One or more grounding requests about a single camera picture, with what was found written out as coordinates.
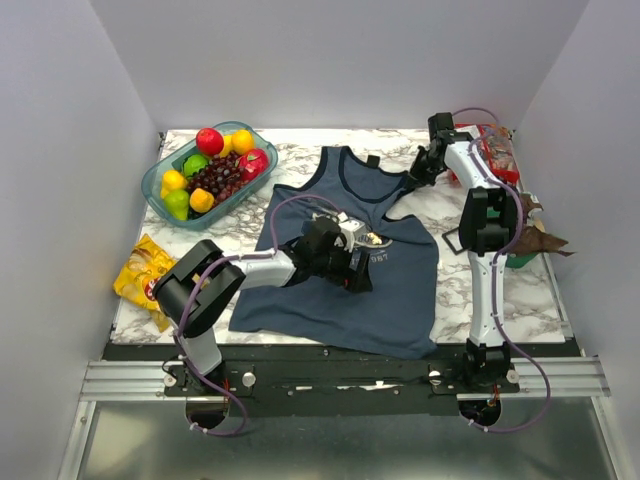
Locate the red apple top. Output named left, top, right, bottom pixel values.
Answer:
left=195, top=127, right=225, bottom=157

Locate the teal plastic fruit container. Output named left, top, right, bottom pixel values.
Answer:
left=141, top=121, right=278, bottom=231

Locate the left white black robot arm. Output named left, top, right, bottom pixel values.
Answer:
left=152, top=213, right=373, bottom=395

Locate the orange fruit top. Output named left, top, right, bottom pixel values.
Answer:
left=231, top=129, right=255, bottom=155

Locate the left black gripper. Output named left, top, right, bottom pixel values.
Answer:
left=312, top=241, right=373, bottom=295

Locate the red apple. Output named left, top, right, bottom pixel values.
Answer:
left=238, top=148, right=269, bottom=182
left=195, top=127, right=225, bottom=157

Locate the orange fruit front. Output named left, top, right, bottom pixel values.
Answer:
left=189, top=188, right=215, bottom=214

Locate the yellow Lays chips bag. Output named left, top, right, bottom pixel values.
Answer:
left=113, top=234, right=175, bottom=333

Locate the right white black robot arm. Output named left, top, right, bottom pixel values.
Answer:
left=407, top=112, right=524, bottom=392

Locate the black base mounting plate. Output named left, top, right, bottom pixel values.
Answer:
left=99, top=342, right=583, bottom=418

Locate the blue printed tank top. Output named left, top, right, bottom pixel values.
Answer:
left=229, top=146, right=439, bottom=360

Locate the dark purple grape bunch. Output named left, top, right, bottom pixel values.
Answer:
left=186, top=152, right=248, bottom=198

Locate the green fruit middle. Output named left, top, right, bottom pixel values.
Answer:
left=182, top=154, right=209, bottom=179

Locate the orange fruit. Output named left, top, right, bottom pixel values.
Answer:
left=231, top=129, right=255, bottom=155
left=189, top=188, right=215, bottom=214

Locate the aluminium rail frame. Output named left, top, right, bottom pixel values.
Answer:
left=58, top=357, right=634, bottom=479

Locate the green pear front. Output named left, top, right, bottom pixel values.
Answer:
left=163, top=189, right=190, bottom=221

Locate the gold brooch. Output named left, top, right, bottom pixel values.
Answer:
left=364, top=232, right=393, bottom=249

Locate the yellow lemon left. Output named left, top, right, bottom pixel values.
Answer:
left=161, top=169, right=188, bottom=198

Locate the red candy bag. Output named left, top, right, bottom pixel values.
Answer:
left=454, top=123, right=520, bottom=187

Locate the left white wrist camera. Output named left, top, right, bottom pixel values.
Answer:
left=334, top=212, right=368, bottom=252

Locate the red apple right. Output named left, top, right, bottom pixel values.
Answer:
left=238, top=148, right=269, bottom=182

